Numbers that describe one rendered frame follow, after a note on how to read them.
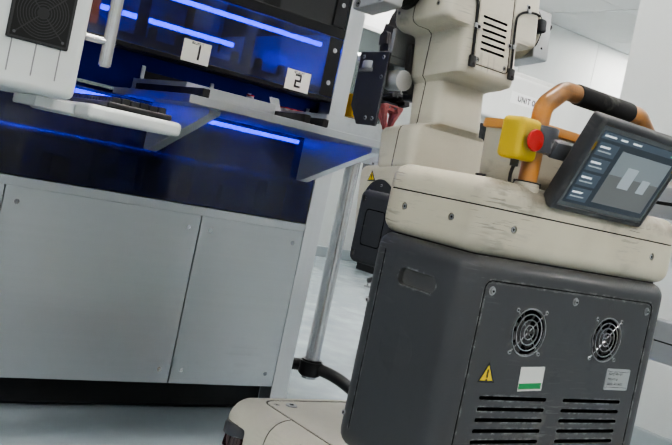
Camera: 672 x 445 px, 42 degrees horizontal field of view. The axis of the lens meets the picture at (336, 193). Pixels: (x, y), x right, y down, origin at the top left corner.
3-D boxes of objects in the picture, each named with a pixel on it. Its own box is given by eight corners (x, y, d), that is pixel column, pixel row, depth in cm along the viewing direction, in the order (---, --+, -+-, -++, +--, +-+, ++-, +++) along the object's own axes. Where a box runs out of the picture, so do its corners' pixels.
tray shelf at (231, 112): (112, 93, 238) (113, 86, 238) (320, 142, 279) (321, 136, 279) (189, 102, 199) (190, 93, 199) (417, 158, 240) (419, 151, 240)
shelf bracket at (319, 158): (295, 180, 266) (304, 137, 266) (303, 181, 268) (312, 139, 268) (362, 195, 239) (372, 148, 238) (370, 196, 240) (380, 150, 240)
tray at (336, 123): (257, 119, 252) (260, 107, 252) (330, 136, 267) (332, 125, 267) (324, 127, 224) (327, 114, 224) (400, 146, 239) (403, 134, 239)
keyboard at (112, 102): (51, 99, 208) (53, 89, 208) (108, 111, 216) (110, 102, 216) (107, 107, 175) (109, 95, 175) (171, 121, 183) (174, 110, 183)
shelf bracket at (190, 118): (143, 149, 237) (152, 101, 237) (153, 151, 239) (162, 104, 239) (198, 162, 209) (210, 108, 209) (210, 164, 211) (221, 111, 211)
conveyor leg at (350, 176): (290, 373, 301) (336, 153, 300) (311, 374, 306) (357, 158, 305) (304, 381, 294) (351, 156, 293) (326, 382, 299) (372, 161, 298)
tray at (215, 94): (130, 90, 241) (133, 78, 241) (214, 110, 256) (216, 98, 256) (184, 95, 214) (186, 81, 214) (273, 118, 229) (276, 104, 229)
